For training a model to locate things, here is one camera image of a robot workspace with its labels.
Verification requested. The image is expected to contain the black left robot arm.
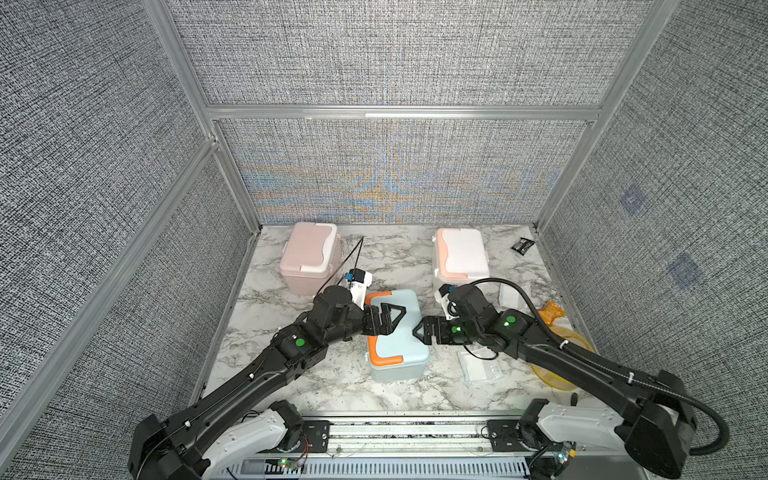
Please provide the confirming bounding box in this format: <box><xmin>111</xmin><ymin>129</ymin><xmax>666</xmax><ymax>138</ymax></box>
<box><xmin>128</xmin><ymin>286</ymin><xmax>407</xmax><ymax>479</ymax></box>

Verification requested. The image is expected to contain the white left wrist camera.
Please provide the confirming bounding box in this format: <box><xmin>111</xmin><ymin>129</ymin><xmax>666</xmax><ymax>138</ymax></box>
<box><xmin>345</xmin><ymin>268</ymin><xmax>373</xmax><ymax>309</ymax></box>

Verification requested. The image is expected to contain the black foil sachet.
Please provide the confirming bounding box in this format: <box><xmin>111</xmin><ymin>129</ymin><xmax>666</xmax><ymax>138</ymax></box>
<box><xmin>511</xmin><ymin>237</ymin><xmax>535</xmax><ymax>256</ymax></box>

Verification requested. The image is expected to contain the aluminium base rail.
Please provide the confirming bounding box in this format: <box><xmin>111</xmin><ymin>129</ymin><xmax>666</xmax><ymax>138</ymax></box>
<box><xmin>161</xmin><ymin>413</ymin><xmax>667</xmax><ymax>480</ymax></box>

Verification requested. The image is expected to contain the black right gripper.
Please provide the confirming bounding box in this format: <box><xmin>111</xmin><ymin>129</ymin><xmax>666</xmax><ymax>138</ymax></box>
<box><xmin>410</xmin><ymin>316</ymin><xmax>484</xmax><ymax>345</ymax></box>

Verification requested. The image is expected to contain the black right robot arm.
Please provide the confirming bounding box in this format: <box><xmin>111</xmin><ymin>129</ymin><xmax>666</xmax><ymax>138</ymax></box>
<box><xmin>412</xmin><ymin>280</ymin><xmax>730</xmax><ymax>479</ymax></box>

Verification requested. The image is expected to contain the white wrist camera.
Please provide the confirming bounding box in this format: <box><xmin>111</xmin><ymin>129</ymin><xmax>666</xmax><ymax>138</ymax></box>
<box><xmin>345</xmin><ymin>268</ymin><xmax>373</xmax><ymax>309</ymax></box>
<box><xmin>434</xmin><ymin>284</ymin><xmax>456</xmax><ymax>320</ymax></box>

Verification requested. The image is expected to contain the pink white medicine box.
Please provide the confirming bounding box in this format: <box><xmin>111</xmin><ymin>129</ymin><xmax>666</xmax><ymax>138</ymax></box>
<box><xmin>279</xmin><ymin>222</ymin><xmax>341</xmax><ymax>296</ymax></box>

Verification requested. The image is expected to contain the white pink medicine chest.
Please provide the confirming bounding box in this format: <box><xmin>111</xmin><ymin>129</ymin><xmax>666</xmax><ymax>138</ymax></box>
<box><xmin>433</xmin><ymin>228</ymin><xmax>490</xmax><ymax>289</ymax></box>

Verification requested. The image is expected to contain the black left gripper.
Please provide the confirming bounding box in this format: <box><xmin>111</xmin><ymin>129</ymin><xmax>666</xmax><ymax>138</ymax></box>
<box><xmin>324</xmin><ymin>303</ymin><xmax>406</xmax><ymax>349</ymax></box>

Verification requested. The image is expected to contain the clear plastic gauze box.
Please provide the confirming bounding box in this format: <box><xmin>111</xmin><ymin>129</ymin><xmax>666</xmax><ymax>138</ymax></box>
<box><xmin>499</xmin><ymin>284</ymin><xmax>528</xmax><ymax>311</ymax></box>

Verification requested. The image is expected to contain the orange plastic toy piece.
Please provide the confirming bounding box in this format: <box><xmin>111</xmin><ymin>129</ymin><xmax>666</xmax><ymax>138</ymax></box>
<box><xmin>538</xmin><ymin>300</ymin><xmax>566</xmax><ymax>326</ymax></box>

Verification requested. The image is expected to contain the blue orange medicine box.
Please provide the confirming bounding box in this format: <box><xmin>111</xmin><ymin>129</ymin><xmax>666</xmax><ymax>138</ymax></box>
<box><xmin>365</xmin><ymin>289</ymin><xmax>430</xmax><ymax>383</ymax></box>

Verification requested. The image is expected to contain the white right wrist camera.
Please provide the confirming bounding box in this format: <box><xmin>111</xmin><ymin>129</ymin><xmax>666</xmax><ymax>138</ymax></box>
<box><xmin>434</xmin><ymin>284</ymin><xmax>456</xmax><ymax>320</ymax></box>

